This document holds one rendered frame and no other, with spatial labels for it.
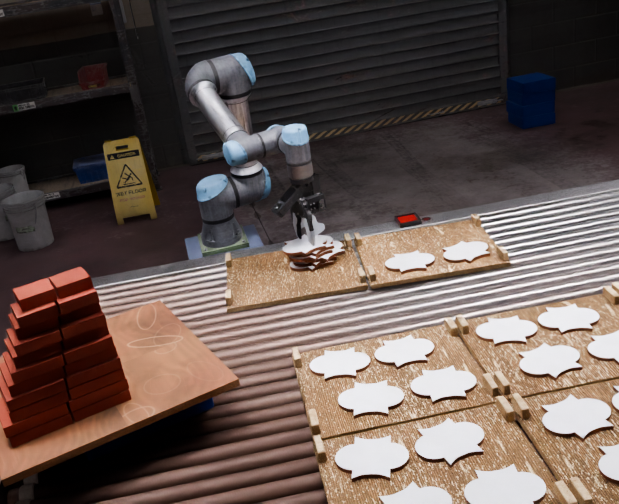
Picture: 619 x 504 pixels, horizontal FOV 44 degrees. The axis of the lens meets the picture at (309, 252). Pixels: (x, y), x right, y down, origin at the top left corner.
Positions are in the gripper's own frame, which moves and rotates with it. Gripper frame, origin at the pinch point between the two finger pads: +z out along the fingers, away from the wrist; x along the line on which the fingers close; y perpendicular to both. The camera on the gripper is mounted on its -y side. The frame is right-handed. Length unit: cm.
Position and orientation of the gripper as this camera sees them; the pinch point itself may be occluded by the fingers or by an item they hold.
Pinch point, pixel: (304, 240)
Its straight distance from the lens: 233.8
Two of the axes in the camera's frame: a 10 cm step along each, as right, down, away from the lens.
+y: 8.4, -3.2, 4.4
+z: 1.4, 9.1, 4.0
